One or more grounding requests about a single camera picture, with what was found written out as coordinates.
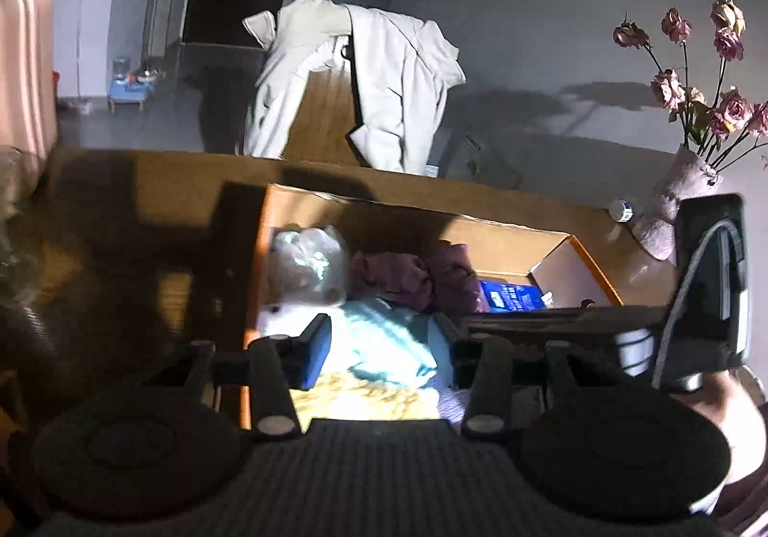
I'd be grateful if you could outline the blue tissue box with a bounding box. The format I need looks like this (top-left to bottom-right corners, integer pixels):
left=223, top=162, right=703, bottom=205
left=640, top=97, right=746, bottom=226
left=479, top=280, right=547, bottom=313

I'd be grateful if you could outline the shiny purple fabric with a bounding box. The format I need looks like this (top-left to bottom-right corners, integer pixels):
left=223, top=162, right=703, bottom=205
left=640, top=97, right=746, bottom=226
left=349, top=240, right=487, bottom=316

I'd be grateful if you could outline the teal knitted cloth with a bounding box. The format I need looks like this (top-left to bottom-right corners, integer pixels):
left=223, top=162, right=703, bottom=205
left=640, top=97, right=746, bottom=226
left=324, top=298, right=437, bottom=389

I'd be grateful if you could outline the person's right hand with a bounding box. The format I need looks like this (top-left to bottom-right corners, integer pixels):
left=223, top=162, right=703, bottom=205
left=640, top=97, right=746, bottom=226
left=675, top=370, right=767, bottom=517

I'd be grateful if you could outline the crumpled clear plastic bag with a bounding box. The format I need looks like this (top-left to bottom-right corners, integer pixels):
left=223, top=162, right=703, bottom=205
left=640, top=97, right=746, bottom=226
left=267, top=225, right=350, bottom=307

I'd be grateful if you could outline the red cardboard box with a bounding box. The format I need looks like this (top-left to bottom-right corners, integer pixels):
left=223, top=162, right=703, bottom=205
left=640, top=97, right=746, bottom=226
left=246, top=185, right=621, bottom=427

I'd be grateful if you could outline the pink textured vase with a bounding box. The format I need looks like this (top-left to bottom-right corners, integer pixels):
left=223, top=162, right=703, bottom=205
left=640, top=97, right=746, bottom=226
left=631, top=144, right=722, bottom=262

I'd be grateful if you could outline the dried pink flower bouquet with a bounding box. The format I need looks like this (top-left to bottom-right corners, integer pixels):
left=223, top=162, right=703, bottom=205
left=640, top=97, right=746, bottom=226
left=610, top=0, right=768, bottom=169

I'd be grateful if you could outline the wooden chair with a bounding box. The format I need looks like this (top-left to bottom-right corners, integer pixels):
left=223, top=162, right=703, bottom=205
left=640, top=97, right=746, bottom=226
left=282, top=65, right=366, bottom=167

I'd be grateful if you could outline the beige coat on chair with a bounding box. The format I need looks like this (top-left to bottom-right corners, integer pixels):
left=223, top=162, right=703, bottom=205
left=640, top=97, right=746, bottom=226
left=236, top=0, right=466, bottom=176

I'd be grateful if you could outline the blue pet feeder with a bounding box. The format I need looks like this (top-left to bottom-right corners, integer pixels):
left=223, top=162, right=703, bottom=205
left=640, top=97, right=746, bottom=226
left=107, top=56, right=159, bottom=112

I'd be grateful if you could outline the pink suitcase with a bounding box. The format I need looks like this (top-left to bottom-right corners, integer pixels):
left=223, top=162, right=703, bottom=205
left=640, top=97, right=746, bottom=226
left=1, top=0, right=59, bottom=191

